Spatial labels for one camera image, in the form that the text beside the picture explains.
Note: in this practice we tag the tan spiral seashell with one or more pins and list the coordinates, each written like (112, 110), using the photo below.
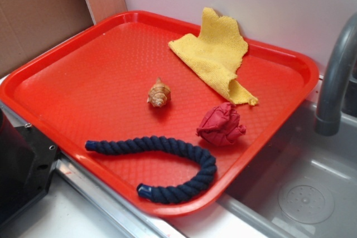
(159, 94)

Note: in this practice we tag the crumpled red cloth ball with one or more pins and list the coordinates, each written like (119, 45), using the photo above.
(221, 125)

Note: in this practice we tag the red plastic tray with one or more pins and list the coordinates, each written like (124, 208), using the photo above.
(95, 87)

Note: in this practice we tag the yellow microfiber cloth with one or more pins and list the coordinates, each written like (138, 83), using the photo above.
(215, 56)

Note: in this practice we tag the grey plastic sink basin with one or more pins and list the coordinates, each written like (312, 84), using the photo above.
(300, 184)

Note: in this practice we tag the grey curved faucet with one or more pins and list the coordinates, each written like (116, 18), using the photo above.
(338, 89)

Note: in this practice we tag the brown cardboard panel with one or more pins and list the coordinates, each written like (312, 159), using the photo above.
(31, 27)

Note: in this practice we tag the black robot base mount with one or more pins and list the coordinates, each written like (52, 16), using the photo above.
(27, 162)

